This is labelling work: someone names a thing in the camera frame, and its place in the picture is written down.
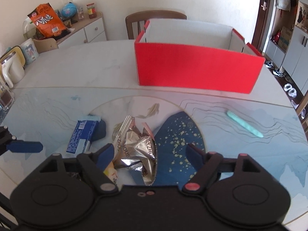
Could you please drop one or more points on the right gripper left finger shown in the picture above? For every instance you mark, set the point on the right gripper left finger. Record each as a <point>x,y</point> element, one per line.
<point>94,164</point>

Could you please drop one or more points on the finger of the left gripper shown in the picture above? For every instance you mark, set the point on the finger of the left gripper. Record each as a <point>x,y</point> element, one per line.
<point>20,146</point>

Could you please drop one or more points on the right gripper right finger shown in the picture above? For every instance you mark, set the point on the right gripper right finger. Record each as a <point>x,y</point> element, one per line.
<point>206,166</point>

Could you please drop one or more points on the blue white snack pack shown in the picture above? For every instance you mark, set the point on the blue white snack pack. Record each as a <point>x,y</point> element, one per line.
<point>81,137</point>

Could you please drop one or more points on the silver foil wrapper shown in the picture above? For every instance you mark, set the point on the silver foil wrapper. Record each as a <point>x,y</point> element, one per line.
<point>136,150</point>

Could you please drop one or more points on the mint green pen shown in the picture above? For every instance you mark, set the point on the mint green pen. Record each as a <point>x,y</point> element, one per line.
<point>244,124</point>

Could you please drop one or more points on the white electric kettle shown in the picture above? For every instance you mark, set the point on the white electric kettle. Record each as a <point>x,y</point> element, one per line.
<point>12,69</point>

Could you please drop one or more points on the white printed mug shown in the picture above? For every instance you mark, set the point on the white printed mug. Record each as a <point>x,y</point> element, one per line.
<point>29,51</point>

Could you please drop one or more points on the white shoe pair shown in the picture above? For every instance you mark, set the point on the white shoe pair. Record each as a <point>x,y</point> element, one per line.
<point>290,90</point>

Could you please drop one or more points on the right wooden chair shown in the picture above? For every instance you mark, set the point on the right wooden chair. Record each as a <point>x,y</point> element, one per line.
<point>302,106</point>

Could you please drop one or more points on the wooden chair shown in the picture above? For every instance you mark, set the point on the wooden chair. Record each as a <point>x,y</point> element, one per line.
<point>302,106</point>
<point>145,15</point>

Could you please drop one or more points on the red cardboard box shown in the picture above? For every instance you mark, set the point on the red cardboard box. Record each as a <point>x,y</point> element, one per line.
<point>199,55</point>

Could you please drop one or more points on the dark sneaker right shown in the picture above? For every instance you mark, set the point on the dark sneaker right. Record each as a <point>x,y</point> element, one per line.
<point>278,73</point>

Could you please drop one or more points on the dark sneaker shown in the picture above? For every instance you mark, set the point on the dark sneaker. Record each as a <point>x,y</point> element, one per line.
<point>278,73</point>
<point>269,64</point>

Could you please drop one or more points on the dark sneaker left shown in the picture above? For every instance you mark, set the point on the dark sneaker left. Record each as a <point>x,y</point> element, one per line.
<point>269,64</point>

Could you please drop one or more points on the orange snack bag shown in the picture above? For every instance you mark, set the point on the orange snack bag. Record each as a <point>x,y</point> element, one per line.
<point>48,22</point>

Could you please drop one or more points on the white drawer sideboard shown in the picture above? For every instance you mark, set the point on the white drawer sideboard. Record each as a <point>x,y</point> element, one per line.
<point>82,32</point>

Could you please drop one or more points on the blue globe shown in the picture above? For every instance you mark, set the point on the blue globe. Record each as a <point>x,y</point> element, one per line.
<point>68,11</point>

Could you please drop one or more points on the brown wooden door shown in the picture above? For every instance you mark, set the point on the brown wooden door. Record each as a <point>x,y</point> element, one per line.
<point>260,28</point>

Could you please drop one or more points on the cardboard box on shelf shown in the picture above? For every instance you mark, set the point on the cardboard box on shelf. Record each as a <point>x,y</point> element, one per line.
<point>285,37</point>

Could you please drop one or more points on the red lid jar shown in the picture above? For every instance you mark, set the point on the red lid jar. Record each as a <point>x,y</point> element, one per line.
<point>91,10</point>

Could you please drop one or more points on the far wooden chair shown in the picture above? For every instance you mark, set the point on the far wooden chair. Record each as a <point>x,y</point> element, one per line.
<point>145,15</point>

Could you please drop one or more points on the hanging tote bag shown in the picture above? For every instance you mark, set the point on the hanging tote bag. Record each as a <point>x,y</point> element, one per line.
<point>283,5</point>

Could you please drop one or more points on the grey wall cabinet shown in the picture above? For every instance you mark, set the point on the grey wall cabinet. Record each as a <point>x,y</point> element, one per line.
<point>293,62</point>

